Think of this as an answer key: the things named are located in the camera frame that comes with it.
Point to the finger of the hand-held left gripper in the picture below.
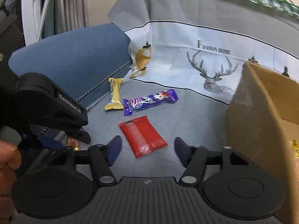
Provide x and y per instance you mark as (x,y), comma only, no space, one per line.
(50,142)
(79,135)

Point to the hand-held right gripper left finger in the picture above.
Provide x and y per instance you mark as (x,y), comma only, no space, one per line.
(115,148)

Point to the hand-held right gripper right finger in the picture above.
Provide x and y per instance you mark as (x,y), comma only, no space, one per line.
(181,148)

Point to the orange snack bar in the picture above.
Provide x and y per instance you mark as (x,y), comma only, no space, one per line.
(72,143)

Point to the red snack packet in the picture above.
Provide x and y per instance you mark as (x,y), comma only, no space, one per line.
(142,135)

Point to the brown cardboard box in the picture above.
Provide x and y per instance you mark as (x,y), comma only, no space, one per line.
(261,130)

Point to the person's left hand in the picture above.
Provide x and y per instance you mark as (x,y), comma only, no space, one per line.
(8,158)

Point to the blue cushion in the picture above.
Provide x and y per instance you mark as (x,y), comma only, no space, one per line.
(70,65)

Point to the yellow snack bar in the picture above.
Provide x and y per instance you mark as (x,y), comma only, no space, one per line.
(114,95)

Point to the purple snack bar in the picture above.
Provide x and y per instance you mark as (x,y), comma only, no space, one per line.
(149,100)

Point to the grey printed bed sheet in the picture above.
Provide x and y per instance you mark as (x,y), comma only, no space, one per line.
(186,51)

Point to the grey curtain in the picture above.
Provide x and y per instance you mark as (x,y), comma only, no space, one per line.
(74,4)

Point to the yellow snack packet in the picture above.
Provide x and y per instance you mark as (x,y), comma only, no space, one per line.
(295,148)

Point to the white frame post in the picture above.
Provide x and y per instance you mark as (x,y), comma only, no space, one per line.
(30,11)

